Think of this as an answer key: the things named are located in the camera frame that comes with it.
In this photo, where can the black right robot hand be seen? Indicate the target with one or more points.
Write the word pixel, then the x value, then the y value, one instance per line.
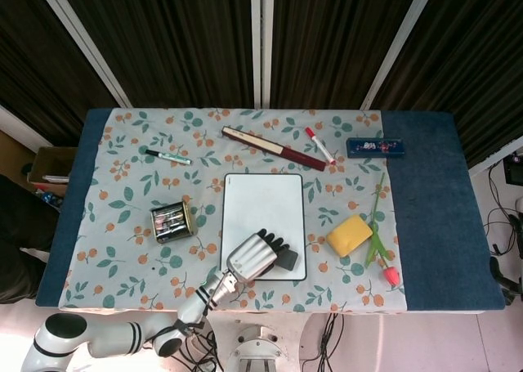
pixel 503 277

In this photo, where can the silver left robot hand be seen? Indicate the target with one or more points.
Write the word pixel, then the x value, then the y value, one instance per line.
pixel 249 257

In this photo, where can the dark grey whiteboard eraser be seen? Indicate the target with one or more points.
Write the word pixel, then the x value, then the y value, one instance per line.
pixel 289 261

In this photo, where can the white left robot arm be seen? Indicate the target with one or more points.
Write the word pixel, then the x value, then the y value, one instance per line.
pixel 110 339

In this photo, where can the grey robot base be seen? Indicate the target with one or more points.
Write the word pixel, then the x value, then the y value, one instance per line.
pixel 257 347

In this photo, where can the white marker with black cap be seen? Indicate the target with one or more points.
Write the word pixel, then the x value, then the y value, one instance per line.
pixel 169 156

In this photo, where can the red marker pen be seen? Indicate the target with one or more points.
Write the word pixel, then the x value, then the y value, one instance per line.
pixel 320 145

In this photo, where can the white board with black rim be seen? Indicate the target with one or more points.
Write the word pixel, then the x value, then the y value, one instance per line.
pixel 261 204

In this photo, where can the blue felt table cover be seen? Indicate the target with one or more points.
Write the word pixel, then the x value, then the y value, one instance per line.
pixel 437 225

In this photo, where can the black luncheon meat can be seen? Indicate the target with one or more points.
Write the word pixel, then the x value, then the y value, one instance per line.
pixel 171 222

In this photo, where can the yellow sponge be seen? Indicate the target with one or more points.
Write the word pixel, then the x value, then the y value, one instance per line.
pixel 349 235

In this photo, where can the black electronic device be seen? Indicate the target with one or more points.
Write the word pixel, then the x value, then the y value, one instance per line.
pixel 514 169

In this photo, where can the artificial tulip flower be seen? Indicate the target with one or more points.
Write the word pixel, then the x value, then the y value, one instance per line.
pixel 392 274

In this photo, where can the maroon folded hand fan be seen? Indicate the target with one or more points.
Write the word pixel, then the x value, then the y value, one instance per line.
pixel 269 145

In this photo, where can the floral fruit print tablecloth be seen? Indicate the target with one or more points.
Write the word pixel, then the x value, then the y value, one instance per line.
pixel 122 184

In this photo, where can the blue pencil case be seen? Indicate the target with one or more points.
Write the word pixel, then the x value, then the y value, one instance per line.
pixel 376 148

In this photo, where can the dark brown curtain panel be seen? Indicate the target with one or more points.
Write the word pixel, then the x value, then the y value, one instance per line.
pixel 339 41
pixel 478 61
pixel 32 61
pixel 171 41

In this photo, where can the cardboard box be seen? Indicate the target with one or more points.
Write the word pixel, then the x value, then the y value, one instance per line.
pixel 53 163

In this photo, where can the person in black clothes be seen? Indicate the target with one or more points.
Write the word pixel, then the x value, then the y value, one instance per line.
pixel 20 241

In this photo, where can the white frame post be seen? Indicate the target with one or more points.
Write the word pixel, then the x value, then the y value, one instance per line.
pixel 396 49
pixel 261 41
pixel 86 49

